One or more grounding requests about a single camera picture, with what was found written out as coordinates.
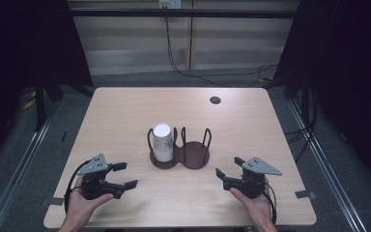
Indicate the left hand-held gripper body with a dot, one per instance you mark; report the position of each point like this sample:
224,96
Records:
94,185

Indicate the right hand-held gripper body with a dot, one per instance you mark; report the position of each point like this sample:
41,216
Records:
251,180

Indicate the dark brown double cup holder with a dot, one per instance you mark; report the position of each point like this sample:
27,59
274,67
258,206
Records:
191,158

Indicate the floral white paper cup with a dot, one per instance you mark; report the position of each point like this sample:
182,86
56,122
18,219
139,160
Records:
162,137

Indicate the person's left hand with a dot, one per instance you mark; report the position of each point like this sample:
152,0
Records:
80,206

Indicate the person's right hand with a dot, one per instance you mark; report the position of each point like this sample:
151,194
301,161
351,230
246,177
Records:
254,208

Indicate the grey tape strip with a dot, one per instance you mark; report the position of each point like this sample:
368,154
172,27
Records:
304,194
54,201

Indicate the dark round table grommet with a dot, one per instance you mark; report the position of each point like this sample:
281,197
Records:
215,100

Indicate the black metal stand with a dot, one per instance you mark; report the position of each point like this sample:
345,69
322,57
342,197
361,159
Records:
305,103
40,106

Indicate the black curtain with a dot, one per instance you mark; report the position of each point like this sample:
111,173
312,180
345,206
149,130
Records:
351,64
19,48

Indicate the black horizontal metal bar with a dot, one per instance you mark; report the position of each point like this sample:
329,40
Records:
125,13

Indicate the silver metal floor rail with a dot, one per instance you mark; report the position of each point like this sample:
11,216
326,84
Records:
22,167
327,167

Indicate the white wall socket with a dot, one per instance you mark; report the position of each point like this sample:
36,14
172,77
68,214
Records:
170,4

